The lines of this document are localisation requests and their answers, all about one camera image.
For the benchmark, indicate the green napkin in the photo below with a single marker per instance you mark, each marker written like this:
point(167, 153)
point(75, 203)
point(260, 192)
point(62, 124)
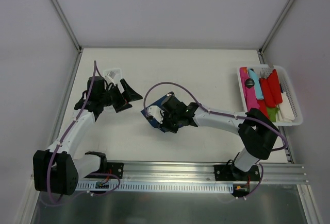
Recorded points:
point(272, 113)

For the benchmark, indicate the large white basket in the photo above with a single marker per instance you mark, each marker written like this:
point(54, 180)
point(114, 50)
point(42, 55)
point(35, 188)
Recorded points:
point(287, 88)

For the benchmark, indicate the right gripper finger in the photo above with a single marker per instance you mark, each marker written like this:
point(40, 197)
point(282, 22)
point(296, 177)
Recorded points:
point(174, 129)
point(162, 128)

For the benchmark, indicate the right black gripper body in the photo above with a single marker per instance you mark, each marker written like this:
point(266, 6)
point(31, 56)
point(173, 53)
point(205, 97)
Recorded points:
point(166, 114)

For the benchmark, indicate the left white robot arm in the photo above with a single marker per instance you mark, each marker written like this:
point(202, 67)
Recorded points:
point(54, 169)

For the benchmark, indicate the left aluminium frame post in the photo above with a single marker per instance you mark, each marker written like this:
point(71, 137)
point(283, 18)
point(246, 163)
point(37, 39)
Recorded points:
point(66, 24)

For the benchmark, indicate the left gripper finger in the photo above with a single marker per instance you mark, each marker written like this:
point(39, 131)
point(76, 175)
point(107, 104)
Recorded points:
point(121, 106)
point(129, 94)

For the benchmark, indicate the red rolled napkin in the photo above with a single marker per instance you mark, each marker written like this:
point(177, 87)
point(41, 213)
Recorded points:
point(275, 87)
point(268, 100)

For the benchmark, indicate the light blue rolled napkin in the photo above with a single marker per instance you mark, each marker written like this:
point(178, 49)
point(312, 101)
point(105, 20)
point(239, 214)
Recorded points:
point(257, 87)

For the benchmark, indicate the white napkin stack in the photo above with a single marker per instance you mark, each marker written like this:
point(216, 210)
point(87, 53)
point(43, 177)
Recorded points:
point(285, 112)

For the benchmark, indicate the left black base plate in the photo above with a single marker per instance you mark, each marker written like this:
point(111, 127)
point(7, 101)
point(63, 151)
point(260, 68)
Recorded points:
point(114, 168)

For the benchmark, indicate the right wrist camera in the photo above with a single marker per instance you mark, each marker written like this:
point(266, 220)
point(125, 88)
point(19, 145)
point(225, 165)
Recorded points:
point(154, 113)

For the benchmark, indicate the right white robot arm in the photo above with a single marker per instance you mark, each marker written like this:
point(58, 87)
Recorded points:
point(255, 130)

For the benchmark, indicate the aluminium mounting rail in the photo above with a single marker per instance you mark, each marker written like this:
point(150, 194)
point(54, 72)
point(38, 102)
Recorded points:
point(271, 173)

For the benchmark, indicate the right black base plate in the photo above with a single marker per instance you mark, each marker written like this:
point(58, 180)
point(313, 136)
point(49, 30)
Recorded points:
point(226, 172)

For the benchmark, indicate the right aluminium frame post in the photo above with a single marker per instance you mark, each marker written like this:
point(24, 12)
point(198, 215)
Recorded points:
point(280, 19)

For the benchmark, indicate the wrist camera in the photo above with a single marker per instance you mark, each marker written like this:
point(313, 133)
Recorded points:
point(154, 113)
point(111, 77)

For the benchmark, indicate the white slotted cable duct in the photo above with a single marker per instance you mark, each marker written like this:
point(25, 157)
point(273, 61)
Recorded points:
point(172, 187)

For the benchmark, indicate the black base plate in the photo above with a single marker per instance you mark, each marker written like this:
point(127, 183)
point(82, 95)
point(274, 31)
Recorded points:
point(226, 172)
point(114, 168)

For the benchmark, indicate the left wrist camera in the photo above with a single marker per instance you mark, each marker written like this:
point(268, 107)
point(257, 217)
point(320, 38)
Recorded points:
point(111, 77)

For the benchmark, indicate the blue paper napkin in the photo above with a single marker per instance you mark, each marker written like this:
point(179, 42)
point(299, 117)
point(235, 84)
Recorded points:
point(154, 121)

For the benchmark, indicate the aluminium frame post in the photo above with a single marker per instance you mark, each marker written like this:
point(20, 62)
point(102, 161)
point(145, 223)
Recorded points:
point(66, 24)
point(280, 19)

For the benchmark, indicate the small white utensil tray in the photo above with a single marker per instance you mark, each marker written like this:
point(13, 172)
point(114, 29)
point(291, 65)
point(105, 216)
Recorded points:
point(118, 72)

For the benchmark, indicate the pink rolled napkin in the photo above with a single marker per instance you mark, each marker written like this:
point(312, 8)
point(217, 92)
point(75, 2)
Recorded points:
point(248, 89)

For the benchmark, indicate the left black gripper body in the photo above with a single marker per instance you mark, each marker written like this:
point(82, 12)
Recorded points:
point(119, 98)

